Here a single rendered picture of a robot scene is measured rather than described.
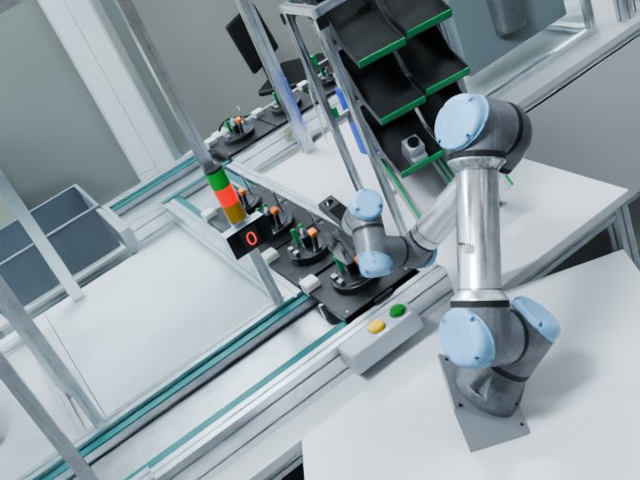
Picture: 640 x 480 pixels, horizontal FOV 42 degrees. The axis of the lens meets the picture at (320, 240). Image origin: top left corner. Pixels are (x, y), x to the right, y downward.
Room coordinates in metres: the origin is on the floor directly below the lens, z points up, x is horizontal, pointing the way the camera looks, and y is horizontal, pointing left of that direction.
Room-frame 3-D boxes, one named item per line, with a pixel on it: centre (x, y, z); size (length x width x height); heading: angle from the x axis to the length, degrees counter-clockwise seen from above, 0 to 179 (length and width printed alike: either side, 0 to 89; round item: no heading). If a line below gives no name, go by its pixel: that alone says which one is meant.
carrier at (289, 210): (2.36, 0.11, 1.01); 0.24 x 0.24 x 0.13; 19
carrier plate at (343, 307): (1.89, -0.05, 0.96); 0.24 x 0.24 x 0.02; 19
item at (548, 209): (2.31, 0.10, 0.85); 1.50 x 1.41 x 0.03; 109
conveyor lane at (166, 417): (1.81, 0.24, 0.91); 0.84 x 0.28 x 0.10; 109
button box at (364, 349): (1.66, -0.04, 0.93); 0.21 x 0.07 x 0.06; 109
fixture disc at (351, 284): (1.89, -0.05, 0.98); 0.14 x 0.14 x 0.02
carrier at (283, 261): (2.13, 0.04, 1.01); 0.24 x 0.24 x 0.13; 19
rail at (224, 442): (1.65, 0.16, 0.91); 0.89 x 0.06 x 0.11; 109
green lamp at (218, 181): (1.94, 0.17, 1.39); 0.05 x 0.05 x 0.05
